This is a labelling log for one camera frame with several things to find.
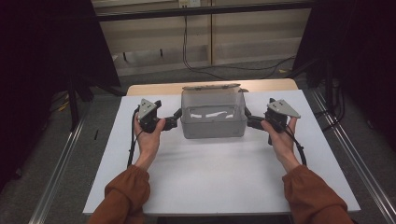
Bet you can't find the white wall socket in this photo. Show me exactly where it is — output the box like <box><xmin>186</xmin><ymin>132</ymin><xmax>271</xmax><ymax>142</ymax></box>
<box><xmin>177</xmin><ymin>0</ymin><xmax>202</xmax><ymax>8</ymax></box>

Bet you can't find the bundle of black cables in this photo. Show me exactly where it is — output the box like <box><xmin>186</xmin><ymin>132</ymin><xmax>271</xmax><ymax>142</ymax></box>
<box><xmin>314</xmin><ymin>80</ymin><xmax>347</xmax><ymax>132</ymax></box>

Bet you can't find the long black floor cable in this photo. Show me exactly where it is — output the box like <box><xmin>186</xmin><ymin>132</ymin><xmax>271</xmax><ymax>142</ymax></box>
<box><xmin>181</xmin><ymin>15</ymin><xmax>297</xmax><ymax>80</ymax></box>

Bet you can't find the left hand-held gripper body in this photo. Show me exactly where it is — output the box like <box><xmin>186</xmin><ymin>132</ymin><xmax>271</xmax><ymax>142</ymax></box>
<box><xmin>136</xmin><ymin>98</ymin><xmax>163</xmax><ymax>134</ymax></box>

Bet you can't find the left hand-held gripper black cable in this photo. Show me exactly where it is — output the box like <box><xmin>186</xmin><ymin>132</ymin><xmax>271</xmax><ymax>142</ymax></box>
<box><xmin>126</xmin><ymin>105</ymin><xmax>145</xmax><ymax>169</ymax></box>

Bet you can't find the black curtain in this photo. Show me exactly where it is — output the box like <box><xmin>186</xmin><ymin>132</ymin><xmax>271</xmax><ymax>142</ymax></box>
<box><xmin>0</xmin><ymin>0</ymin><xmax>121</xmax><ymax>191</ymax></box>
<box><xmin>292</xmin><ymin>0</ymin><xmax>396</xmax><ymax>151</ymax></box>

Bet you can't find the white table cover sheet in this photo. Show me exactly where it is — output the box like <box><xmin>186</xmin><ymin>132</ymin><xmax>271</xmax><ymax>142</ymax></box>
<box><xmin>82</xmin><ymin>90</ymin><xmax>361</xmax><ymax>217</ymax></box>

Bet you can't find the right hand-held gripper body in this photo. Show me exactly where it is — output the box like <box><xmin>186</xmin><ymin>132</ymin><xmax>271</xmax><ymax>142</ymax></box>
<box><xmin>264</xmin><ymin>99</ymin><xmax>302</xmax><ymax>134</ymax></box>

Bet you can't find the grey plastic lidded storage box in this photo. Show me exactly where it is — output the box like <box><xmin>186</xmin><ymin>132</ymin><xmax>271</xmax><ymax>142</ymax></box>
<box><xmin>180</xmin><ymin>82</ymin><xmax>249</xmax><ymax>140</ymax></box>

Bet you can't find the aluminium floor rail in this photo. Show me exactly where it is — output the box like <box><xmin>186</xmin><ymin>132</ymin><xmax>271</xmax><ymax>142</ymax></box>
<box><xmin>28</xmin><ymin>115</ymin><xmax>90</xmax><ymax>224</ymax></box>
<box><xmin>309</xmin><ymin>88</ymin><xmax>396</xmax><ymax>224</ymax></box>

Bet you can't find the right hand-held gripper black cable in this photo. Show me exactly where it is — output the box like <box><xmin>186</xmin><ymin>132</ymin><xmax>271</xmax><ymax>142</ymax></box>
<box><xmin>274</xmin><ymin>119</ymin><xmax>308</xmax><ymax>167</ymax></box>

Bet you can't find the person's right hand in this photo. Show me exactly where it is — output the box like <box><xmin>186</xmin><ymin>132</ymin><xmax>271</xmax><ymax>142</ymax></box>
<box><xmin>260</xmin><ymin>117</ymin><xmax>303</xmax><ymax>174</ymax></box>

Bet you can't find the hand-held gripper black cable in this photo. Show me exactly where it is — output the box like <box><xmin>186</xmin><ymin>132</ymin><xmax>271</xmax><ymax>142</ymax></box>
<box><xmin>126</xmin><ymin>105</ymin><xmax>145</xmax><ymax>169</ymax></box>
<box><xmin>274</xmin><ymin>119</ymin><xmax>308</xmax><ymax>167</ymax></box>

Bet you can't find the black metal stand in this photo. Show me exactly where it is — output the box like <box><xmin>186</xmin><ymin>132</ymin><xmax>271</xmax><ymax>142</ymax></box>
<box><xmin>66</xmin><ymin>74</ymin><xmax>94</xmax><ymax>132</ymax></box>
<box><xmin>306</xmin><ymin>59</ymin><xmax>336</xmax><ymax>114</ymax></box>

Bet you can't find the black horizontal bar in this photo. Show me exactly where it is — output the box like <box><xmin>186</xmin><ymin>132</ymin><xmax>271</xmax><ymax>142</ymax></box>
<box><xmin>96</xmin><ymin>1</ymin><xmax>316</xmax><ymax>22</ymax></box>

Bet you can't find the person's left hand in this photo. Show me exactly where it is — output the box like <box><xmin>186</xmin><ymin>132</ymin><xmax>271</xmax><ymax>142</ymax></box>
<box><xmin>134</xmin><ymin>114</ymin><xmax>167</xmax><ymax>172</ymax></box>

